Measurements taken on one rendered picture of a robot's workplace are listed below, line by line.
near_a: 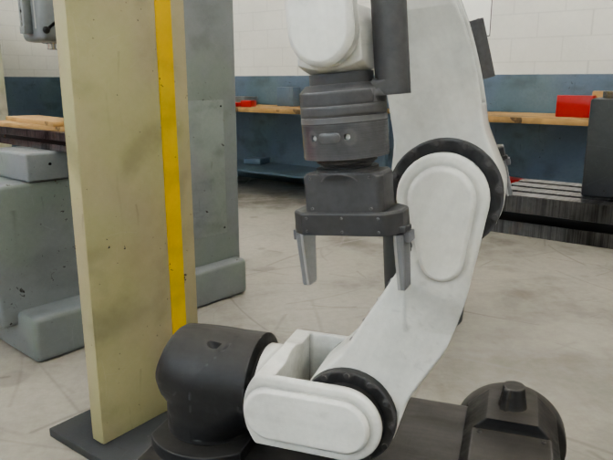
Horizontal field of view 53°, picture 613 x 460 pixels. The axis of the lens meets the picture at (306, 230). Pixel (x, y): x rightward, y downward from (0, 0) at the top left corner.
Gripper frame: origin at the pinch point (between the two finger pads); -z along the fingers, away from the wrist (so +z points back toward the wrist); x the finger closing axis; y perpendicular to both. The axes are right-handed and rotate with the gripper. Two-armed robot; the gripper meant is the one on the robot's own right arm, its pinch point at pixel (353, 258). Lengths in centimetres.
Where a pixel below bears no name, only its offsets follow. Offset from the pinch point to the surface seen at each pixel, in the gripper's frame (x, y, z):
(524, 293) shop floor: -10, 283, -99
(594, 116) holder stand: 23, 71, 9
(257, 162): -317, 540, -51
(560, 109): 0, 451, -8
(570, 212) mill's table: 19, 64, -8
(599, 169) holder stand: 24, 71, -1
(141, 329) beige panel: -109, 87, -52
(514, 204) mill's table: 9, 66, -7
